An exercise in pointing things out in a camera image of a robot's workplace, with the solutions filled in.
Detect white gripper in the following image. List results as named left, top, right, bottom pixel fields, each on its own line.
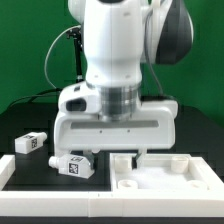
left=54, top=100, right=178, bottom=168

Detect white square tabletop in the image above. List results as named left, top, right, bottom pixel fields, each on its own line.
left=109, top=153, right=224, bottom=192

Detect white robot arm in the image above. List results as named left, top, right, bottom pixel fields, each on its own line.
left=54, top=0, right=193, bottom=157

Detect white U-shaped fence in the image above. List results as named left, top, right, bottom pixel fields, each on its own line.
left=0, top=155, right=224, bottom=217

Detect black cables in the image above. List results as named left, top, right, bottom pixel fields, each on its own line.
left=7, top=87, right=64, bottom=109

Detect grey cable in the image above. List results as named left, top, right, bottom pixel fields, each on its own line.
left=43, top=25, right=84, bottom=91

